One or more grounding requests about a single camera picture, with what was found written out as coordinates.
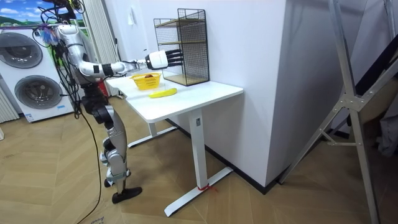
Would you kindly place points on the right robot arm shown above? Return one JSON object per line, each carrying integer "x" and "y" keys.
{"x": 90, "y": 68}

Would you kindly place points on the brown soft toy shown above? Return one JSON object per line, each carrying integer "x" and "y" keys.
{"x": 149, "y": 76}

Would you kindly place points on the landscape wall poster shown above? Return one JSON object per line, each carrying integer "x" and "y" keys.
{"x": 18, "y": 12}

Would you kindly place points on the grey metal frame stand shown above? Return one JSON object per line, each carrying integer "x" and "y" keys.
{"x": 354, "y": 102}

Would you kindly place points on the yellow plastic basket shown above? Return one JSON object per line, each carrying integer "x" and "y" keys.
{"x": 146, "y": 83}

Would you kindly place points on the white washing machine tower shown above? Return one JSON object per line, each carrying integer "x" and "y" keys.
{"x": 29, "y": 77}

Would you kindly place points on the white wall switch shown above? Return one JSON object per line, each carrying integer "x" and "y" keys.
{"x": 132, "y": 15}

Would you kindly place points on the yellow banana soft toy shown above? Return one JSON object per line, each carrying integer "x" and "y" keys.
{"x": 163, "y": 93}

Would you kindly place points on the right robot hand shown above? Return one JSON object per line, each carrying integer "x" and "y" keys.
{"x": 157, "y": 59}

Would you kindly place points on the robot legs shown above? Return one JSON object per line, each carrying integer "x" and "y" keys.
{"x": 116, "y": 137}

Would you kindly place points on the red object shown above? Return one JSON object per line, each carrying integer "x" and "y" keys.
{"x": 103, "y": 88}

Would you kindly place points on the robot body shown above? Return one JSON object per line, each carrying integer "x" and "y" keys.
{"x": 73, "y": 42}

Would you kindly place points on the white ribbed radiator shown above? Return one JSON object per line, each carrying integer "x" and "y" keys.
{"x": 99, "y": 31}
{"x": 6, "y": 109}

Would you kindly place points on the white desk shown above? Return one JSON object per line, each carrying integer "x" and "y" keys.
{"x": 186, "y": 96}

